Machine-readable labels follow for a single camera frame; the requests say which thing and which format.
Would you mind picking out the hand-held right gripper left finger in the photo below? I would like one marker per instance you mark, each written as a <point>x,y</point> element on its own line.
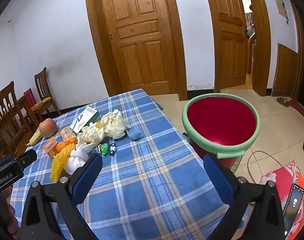
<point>88,177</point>

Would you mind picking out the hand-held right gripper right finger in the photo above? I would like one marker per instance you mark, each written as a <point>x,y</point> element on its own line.
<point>218,180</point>

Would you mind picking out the green toy figure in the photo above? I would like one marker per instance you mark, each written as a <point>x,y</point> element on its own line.
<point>103,148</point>

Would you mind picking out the small tissue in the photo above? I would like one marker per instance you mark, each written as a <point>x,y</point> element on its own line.
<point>90,133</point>

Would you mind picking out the white medicine box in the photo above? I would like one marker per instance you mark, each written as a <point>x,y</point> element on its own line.
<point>82,121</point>

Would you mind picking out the large tissue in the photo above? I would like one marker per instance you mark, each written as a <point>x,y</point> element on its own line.
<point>114,125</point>

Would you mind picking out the red round stool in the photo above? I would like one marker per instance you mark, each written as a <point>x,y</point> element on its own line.
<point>222,120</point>

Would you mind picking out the person's left hand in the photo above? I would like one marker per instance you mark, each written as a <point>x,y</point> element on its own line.
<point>11,218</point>

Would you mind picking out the white filled plastic bag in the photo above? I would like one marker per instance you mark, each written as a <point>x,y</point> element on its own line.
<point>75,160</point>

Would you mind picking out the yellow foam fruit net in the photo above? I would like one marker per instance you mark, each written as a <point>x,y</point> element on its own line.
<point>58,165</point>

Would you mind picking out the blue white toy figure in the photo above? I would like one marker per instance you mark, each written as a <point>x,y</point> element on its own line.
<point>112,148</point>

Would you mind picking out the orange tangerine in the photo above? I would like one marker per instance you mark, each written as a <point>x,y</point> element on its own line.
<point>65,144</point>

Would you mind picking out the small orange box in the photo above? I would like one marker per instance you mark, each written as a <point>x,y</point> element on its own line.
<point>50,147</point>

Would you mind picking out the yellow banana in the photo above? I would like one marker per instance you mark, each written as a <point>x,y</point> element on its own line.
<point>35,137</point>

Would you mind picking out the clear snack packet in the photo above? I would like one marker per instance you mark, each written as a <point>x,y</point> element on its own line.
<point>66,133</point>

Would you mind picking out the red floral cushion stool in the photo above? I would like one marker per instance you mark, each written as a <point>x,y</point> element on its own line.
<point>272,177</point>

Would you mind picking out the blue plaid tablecloth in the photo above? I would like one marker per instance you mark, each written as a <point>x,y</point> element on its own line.
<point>147,180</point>

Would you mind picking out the light blue plastic spoon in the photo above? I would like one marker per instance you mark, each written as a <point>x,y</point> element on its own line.
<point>134,135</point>

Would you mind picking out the reddish apple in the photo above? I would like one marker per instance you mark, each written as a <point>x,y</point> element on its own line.
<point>47,127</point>

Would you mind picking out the tall dark wooden chair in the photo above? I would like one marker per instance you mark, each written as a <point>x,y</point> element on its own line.
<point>7,110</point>

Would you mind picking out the dark wooden table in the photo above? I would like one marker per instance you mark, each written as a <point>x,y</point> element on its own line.
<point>22,105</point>

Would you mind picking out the black smartphone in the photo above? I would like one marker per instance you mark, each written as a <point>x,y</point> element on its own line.
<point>293,205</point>

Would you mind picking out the yellow seat cushion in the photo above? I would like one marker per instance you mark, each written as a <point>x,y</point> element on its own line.
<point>42,103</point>

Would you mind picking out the small red chair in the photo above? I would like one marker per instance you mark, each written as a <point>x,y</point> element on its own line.
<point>30,97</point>

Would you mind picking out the brown sandal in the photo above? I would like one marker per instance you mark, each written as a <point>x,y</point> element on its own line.
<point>286,103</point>
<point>280,100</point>

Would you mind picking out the wooden chair with cushion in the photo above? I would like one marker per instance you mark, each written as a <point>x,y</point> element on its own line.
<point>43,82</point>

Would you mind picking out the low wooden cabinet door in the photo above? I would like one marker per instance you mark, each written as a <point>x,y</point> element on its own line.
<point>285,72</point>

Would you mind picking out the open wooden panel door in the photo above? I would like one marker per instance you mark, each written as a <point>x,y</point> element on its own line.
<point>229,42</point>

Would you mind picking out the closed wooden panel door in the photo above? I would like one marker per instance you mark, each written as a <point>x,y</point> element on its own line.
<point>139,35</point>

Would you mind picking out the wooden door frame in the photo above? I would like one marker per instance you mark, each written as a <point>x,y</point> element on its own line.
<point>262,55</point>
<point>94,30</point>

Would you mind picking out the wall calendar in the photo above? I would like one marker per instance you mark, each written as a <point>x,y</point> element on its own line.
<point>280,5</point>

